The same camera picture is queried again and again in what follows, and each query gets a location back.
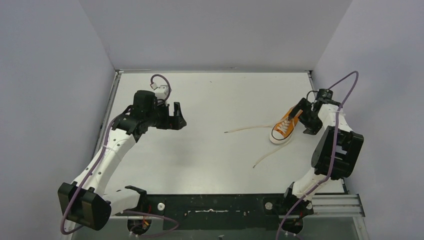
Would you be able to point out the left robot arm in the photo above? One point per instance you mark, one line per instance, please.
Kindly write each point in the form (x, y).
(84, 202)

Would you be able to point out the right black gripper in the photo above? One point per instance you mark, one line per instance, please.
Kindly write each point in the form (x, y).
(312, 128)

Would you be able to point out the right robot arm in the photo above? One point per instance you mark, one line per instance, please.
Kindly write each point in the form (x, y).
(334, 157)

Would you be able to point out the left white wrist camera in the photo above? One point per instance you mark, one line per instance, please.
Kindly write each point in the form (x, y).
(162, 92)

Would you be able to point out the orange canvas sneaker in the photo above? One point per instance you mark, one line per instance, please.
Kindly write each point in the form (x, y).
(283, 129)

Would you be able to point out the cream shoelace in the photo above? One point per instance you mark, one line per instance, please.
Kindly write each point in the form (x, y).
(265, 138)

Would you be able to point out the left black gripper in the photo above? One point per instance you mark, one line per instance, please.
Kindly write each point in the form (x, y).
(171, 117)

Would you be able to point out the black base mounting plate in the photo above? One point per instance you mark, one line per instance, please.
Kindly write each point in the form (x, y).
(225, 211)

